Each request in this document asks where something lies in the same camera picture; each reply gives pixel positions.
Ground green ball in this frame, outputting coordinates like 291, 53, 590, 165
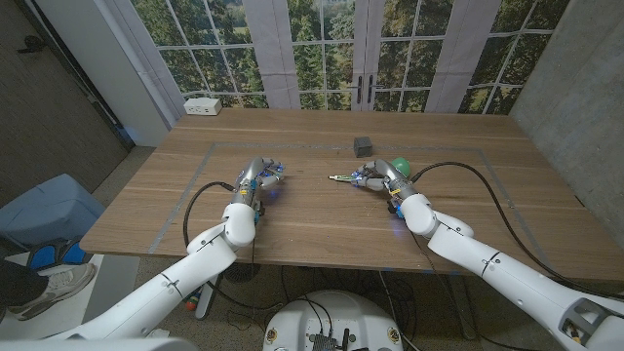
391, 156, 411, 178

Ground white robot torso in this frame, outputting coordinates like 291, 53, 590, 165
262, 290, 405, 351

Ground white power strip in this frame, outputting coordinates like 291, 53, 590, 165
183, 97, 223, 117

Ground grey sneaker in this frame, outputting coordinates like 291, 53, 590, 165
7, 262, 98, 322

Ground dark grey block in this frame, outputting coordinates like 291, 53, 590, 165
353, 136, 374, 159

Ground printed window backdrop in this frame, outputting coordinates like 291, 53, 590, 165
104, 0, 571, 116

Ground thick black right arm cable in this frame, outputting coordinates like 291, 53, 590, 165
409, 161, 624, 301

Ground blue-grey bin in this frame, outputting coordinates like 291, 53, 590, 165
0, 174, 107, 254

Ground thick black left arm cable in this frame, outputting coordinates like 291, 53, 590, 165
182, 180, 238, 248

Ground black round mesh object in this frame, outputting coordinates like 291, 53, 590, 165
223, 262, 262, 285

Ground grey table leg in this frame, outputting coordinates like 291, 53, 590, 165
446, 272, 479, 341
194, 275, 224, 321

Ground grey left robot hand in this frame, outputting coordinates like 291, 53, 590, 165
232, 155, 287, 207

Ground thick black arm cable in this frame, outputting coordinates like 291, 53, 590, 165
409, 161, 624, 301
182, 180, 238, 248

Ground blue padded object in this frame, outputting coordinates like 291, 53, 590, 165
26, 237, 89, 270

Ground person's black trouser leg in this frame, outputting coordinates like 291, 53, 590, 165
0, 257, 50, 307

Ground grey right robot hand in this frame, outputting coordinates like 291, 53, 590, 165
349, 158, 418, 201

